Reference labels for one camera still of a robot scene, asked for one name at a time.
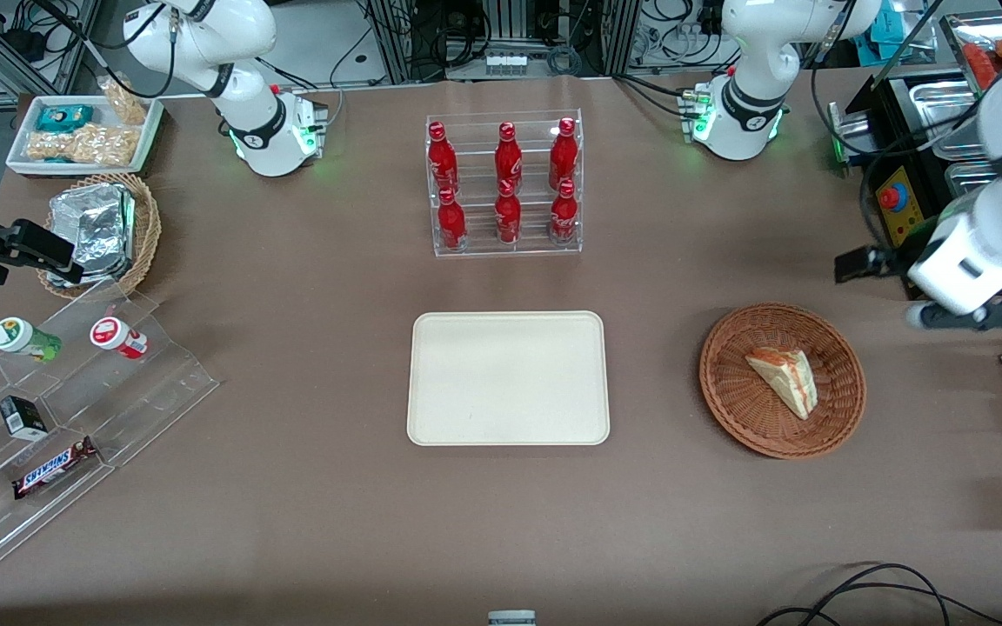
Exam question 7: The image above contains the triangular sandwich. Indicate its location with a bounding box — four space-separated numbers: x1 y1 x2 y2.
745 347 818 422

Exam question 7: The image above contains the light oval wicker basket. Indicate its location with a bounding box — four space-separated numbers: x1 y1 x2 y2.
37 171 163 302

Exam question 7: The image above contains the white rectangular snack tray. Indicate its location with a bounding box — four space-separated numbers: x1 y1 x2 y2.
4 93 165 178

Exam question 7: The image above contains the brown round wicker basket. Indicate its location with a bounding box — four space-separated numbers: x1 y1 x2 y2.
698 302 867 461

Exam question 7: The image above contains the cream rectangular tray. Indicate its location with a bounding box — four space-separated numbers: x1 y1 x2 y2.
406 310 611 448

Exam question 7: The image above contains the green lidded cup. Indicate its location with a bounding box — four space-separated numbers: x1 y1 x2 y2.
0 316 63 363

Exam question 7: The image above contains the foil wrapped food pack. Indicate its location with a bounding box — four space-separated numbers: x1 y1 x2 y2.
45 182 137 290

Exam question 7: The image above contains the large clear nut bag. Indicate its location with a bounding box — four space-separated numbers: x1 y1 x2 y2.
25 123 140 168

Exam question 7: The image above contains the teal snack packet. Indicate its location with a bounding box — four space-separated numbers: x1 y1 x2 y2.
35 103 96 134

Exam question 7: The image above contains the red lidded cup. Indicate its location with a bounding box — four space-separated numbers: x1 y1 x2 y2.
89 316 150 361

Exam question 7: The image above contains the small black box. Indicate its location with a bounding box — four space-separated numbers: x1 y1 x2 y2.
0 395 50 441

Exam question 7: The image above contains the black food warmer cabinet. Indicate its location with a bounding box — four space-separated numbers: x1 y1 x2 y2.
826 12 1002 302

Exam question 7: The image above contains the small clear nut bag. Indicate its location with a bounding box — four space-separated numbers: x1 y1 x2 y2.
98 76 150 126

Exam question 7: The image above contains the red wrapped food item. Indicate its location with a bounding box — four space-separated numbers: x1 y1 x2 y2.
960 38 1002 90

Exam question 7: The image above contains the clear acrylic stepped stand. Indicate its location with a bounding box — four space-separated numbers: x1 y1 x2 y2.
0 280 221 589

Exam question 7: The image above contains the snickers chocolate bar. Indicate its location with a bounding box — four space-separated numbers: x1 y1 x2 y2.
11 436 101 501

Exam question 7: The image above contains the teal paper box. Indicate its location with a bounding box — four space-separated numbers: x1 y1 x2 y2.
856 7 912 63

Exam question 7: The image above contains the red cola bottle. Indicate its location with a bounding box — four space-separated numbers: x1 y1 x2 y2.
494 179 523 245
427 121 459 194
494 122 524 188
549 117 579 188
438 187 468 253
550 178 579 245

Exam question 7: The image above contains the clear acrylic bottle rack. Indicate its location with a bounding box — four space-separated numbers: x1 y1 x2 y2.
424 108 584 258

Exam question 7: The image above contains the black floor cable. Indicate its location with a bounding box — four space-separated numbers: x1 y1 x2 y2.
756 563 1002 626

